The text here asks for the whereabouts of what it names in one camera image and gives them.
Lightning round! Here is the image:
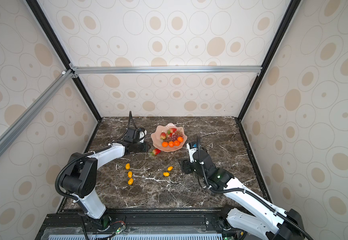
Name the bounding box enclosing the pink wavy fruit bowl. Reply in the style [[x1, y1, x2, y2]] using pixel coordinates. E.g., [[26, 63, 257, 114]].
[[151, 123, 187, 152]]

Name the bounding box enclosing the red grape bunch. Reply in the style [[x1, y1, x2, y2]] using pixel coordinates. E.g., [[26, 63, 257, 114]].
[[166, 131, 183, 142]]

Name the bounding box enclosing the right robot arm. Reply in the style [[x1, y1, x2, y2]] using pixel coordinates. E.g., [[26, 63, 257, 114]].
[[180, 137, 312, 240]]

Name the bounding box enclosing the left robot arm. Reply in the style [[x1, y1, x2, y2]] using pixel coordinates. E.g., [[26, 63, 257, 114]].
[[55, 113, 149, 220]]

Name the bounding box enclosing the yellow kumquat left bottom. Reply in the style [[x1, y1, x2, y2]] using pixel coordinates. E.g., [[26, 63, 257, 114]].
[[128, 178, 134, 185]]

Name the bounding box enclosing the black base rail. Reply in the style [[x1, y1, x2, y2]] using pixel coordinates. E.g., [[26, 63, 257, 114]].
[[34, 208, 294, 240]]

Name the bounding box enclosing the horizontal aluminium frame bar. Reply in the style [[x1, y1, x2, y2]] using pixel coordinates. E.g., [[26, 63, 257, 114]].
[[70, 66, 262, 74]]

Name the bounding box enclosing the left black frame post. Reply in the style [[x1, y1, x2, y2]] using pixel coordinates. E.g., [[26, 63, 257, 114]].
[[25, 0, 102, 122]]

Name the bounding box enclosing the black frame post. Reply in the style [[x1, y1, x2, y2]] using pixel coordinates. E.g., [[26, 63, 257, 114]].
[[25, 0, 102, 122], [235, 0, 301, 123]]

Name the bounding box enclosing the diagonal aluminium frame bar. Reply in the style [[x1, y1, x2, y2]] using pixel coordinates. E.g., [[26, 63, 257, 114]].
[[0, 70, 73, 157]]

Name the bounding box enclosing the right black frame post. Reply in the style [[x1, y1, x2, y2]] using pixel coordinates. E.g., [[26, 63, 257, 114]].
[[235, 0, 301, 123]]

